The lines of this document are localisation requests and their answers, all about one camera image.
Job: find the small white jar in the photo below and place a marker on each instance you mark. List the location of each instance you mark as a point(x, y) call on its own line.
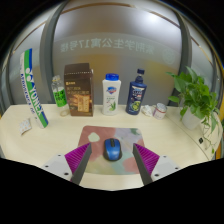
point(159, 111)

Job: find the crumpled white tissue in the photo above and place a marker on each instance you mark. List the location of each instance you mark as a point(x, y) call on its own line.
point(147, 110)

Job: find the small white packet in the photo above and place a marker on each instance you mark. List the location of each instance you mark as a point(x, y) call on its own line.
point(25, 126)

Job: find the blue and black computer mouse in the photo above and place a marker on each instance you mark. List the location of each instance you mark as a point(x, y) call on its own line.
point(112, 150)

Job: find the dark blue pump bottle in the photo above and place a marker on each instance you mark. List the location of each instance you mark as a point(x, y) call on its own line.
point(136, 96)

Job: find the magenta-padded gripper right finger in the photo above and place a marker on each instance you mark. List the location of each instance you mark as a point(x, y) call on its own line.
point(148, 159)

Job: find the clear bottle with green label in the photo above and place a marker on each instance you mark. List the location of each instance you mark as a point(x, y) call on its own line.
point(60, 96)

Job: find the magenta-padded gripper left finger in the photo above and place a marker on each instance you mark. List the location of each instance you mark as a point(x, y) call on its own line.
point(77, 158)

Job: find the white green blue shuttlecock tube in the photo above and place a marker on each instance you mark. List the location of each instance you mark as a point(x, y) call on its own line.
point(33, 90)

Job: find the green plant in white pot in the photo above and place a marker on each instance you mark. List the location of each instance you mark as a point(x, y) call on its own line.
point(195, 96)

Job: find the white bottle with blue cap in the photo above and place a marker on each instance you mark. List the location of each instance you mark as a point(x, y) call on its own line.
point(111, 96)

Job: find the brown cardboard box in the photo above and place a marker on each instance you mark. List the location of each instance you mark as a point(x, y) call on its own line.
point(79, 91)

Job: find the floral pink green mouse pad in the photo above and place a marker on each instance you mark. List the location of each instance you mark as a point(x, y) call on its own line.
point(100, 133)

